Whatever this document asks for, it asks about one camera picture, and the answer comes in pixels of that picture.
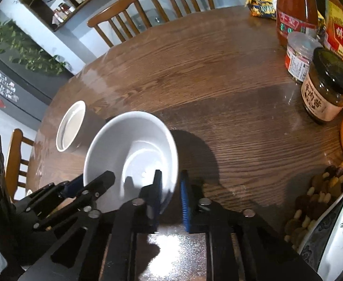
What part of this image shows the white ceramic ramekin cup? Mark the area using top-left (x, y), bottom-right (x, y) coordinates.
top-left (56, 100), bottom-right (106, 156)

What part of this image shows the large white bowl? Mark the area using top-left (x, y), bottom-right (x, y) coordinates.
top-left (83, 111), bottom-right (179, 212)

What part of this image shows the wooden chair at left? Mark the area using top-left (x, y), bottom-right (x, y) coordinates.
top-left (5, 128), bottom-right (34, 203)

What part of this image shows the grey refrigerator with magnets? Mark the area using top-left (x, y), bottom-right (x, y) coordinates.
top-left (0, 59), bottom-right (58, 129)

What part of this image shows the wooden bead trivet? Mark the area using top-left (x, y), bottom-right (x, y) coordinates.
top-left (284, 161), bottom-right (343, 250)

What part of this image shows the white decorated dish on trivet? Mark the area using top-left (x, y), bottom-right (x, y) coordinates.
top-left (297, 193), bottom-right (343, 280)

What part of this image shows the hanging green vine plant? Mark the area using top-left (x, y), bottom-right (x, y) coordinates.
top-left (0, 20), bottom-right (69, 75)

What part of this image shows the brown sauce glass jar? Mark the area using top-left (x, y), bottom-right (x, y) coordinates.
top-left (301, 47), bottom-right (343, 123)

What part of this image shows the small clear plastic jar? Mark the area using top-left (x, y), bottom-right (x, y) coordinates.
top-left (285, 31), bottom-right (322, 83)

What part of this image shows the wooden chair back left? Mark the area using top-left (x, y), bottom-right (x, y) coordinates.
top-left (87, 0), bottom-right (152, 48)

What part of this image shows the yellow snack packet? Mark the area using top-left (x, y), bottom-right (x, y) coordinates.
top-left (246, 0), bottom-right (277, 20)

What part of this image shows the red sauce bottle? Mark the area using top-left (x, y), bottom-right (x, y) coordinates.
top-left (276, 0), bottom-right (318, 47)

